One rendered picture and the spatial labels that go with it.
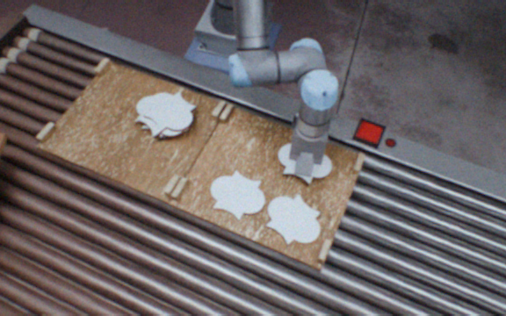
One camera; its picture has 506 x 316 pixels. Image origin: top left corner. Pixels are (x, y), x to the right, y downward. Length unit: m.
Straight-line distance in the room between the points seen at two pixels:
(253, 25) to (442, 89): 1.96
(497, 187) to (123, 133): 1.02
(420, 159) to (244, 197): 0.51
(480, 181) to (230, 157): 0.67
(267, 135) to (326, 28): 1.81
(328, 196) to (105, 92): 0.71
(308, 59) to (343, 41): 1.91
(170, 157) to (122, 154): 0.13
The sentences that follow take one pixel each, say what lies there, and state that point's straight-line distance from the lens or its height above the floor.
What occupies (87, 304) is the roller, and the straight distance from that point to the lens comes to 1.17.
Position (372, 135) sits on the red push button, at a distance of 1.36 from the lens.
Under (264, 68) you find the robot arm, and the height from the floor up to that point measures 1.23.
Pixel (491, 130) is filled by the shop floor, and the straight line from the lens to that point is 2.80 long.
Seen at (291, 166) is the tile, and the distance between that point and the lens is 1.23.
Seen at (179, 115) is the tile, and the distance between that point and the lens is 1.29.
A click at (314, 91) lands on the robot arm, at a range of 0.98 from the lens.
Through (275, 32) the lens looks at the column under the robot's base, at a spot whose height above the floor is 0.87.
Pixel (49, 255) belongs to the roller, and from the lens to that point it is 1.24.
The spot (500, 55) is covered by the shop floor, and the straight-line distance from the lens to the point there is 3.22.
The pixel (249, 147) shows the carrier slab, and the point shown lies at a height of 0.94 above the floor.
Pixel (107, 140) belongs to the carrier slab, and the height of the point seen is 0.94.
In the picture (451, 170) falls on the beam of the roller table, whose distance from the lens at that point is 1.38.
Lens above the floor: 2.00
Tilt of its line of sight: 57 degrees down
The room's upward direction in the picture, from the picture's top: 2 degrees clockwise
